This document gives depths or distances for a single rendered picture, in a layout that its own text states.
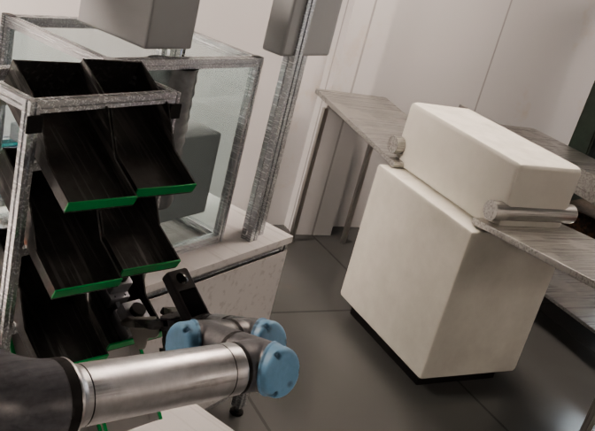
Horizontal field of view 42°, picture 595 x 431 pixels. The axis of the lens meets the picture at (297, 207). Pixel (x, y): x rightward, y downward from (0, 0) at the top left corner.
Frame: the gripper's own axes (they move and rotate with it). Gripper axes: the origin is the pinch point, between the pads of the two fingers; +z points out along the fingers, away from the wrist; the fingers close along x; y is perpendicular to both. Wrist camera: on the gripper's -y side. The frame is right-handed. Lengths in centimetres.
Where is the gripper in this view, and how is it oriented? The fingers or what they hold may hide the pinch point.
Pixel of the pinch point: (143, 313)
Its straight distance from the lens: 154.1
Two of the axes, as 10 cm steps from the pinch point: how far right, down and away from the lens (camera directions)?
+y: 0.9, 9.9, 0.8
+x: 6.8, -1.2, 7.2
